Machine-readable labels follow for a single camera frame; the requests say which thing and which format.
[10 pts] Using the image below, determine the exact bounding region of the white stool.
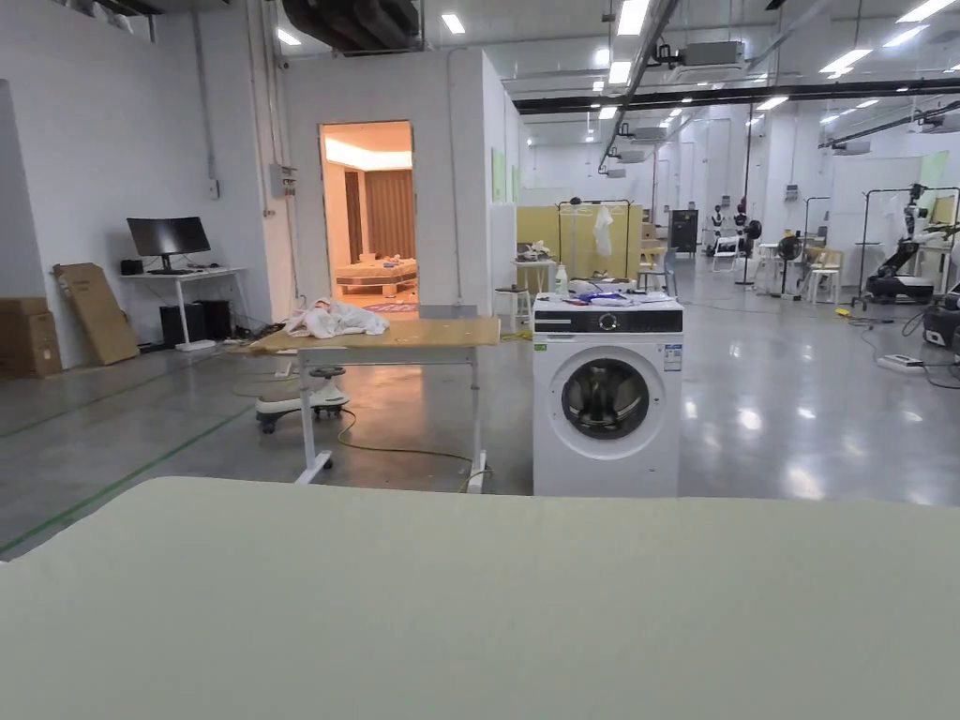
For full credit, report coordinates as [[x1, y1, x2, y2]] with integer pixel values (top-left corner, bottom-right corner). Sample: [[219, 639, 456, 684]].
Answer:
[[492, 285, 533, 331]]

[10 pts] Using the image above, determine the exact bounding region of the wooden table with white legs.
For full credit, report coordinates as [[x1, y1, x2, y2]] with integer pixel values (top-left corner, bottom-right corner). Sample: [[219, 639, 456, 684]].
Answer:
[[238, 298, 503, 494]]

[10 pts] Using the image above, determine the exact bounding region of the white washing machine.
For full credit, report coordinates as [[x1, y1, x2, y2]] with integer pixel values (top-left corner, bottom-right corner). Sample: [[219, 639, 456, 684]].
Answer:
[[531, 263, 685, 498]]

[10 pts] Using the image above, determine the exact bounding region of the black garment rack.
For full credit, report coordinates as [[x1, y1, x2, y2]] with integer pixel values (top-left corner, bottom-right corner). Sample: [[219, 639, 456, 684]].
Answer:
[[555, 197, 643, 282]]

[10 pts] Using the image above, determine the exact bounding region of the white swing car toy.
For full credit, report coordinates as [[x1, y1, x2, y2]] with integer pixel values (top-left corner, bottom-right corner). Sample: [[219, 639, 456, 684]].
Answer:
[[253, 366, 355, 436]]

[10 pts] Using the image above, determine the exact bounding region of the bed with pale green sheet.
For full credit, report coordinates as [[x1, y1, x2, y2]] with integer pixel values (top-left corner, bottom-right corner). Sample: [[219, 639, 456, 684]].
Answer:
[[0, 475, 960, 720]]

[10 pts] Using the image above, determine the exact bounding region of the black computer tower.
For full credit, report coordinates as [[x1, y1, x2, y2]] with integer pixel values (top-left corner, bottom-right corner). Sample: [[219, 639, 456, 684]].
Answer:
[[158, 303, 207, 350]]

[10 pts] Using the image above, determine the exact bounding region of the white desk with monitor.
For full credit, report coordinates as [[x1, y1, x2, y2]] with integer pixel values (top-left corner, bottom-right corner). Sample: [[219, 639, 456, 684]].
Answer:
[[118, 217, 248, 353]]

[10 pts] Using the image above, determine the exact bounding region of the black standing fan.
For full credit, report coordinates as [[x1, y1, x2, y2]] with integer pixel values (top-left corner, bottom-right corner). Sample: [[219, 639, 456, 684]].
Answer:
[[775, 234, 801, 301]]

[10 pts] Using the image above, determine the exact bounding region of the flat brown cardboard carton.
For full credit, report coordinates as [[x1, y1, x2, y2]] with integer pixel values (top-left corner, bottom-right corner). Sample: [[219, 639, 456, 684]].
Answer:
[[51, 262, 142, 368]]

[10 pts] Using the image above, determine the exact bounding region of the black and white robot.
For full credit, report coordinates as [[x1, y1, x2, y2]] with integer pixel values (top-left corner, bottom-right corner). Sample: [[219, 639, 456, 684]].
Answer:
[[862, 183, 960, 305]]

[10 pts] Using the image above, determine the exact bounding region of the brown cardboard box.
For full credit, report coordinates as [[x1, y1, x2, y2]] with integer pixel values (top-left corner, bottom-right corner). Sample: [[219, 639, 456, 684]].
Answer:
[[0, 296, 65, 381]]

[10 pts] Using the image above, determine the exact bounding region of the yellow cable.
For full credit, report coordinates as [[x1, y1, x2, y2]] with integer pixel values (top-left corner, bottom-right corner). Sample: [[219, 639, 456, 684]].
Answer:
[[336, 408, 492, 494]]

